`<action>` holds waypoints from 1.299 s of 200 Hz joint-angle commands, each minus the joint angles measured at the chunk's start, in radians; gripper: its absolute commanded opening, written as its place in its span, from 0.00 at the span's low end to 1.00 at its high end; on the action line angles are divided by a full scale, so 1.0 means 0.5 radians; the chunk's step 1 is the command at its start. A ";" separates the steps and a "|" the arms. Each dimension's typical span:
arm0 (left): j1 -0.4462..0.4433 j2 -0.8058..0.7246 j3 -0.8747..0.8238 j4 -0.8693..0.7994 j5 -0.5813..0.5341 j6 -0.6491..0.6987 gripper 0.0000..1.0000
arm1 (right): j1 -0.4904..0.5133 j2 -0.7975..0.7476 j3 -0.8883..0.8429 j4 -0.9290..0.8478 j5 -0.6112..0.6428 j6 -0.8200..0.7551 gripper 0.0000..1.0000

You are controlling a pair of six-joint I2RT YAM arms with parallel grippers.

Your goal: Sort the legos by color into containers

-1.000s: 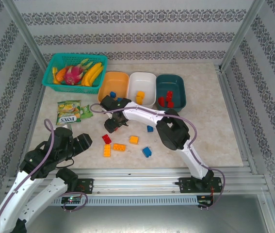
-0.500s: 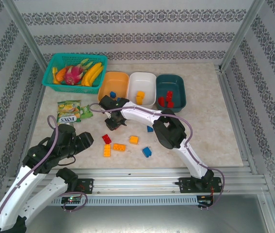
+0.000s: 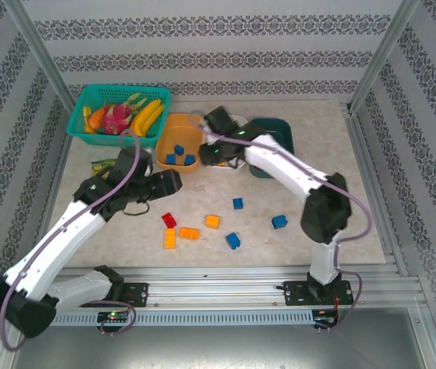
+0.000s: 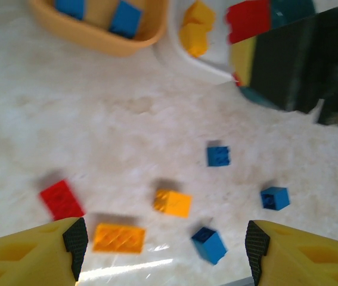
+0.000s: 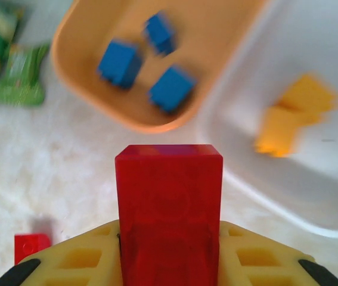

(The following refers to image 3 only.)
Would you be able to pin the red lego brick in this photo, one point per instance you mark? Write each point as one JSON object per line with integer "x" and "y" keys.
{"x": 169, "y": 220}

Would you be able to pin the long yellow lego brick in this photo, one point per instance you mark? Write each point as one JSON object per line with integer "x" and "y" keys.
{"x": 170, "y": 238}

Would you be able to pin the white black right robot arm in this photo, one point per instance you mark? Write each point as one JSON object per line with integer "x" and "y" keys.
{"x": 279, "y": 161}

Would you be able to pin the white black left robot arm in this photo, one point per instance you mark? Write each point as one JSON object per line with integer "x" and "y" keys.
{"x": 56, "y": 240}

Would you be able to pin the green toy on table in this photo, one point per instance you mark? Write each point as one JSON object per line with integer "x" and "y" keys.
{"x": 102, "y": 165}

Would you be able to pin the white plastic container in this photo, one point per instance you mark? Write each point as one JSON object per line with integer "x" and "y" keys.
{"x": 240, "y": 119}

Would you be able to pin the orange plastic container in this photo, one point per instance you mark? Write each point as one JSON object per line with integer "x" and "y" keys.
{"x": 181, "y": 130}

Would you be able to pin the yellow toy banana bunch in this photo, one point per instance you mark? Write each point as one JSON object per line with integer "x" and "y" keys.
{"x": 146, "y": 117}

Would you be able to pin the pink toy dragon fruit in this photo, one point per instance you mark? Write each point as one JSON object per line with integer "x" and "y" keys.
{"x": 115, "y": 117}

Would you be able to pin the orange toy fruit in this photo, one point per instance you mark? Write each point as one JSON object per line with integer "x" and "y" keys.
{"x": 96, "y": 117}

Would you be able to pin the dark teal plastic container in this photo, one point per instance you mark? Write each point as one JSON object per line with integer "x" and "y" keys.
{"x": 283, "y": 134}

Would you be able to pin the yellow toy corn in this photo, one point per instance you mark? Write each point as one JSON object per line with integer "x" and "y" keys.
{"x": 87, "y": 119}

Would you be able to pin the green plastic basket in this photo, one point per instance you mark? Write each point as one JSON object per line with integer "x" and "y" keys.
{"x": 87, "y": 96}

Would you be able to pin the long orange lego brick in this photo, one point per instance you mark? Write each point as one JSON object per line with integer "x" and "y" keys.
{"x": 189, "y": 233}

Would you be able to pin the small circuit board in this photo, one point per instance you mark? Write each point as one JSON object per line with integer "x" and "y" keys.
{"x": 114, "y": 316}
{"x": 325, "y": 319}

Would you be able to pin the aluminium side rail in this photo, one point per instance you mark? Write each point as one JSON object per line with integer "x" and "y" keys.
{"x": 365, "y": 153}
{"x": 58, "y": 173}

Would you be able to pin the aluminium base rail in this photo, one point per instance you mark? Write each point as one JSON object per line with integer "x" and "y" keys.
{"x": 217, "y": 288}

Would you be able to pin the aluminium frame post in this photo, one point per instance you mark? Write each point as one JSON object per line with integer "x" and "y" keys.
{"x": 40, "y": 50}
{"x": 385, "y": 50}

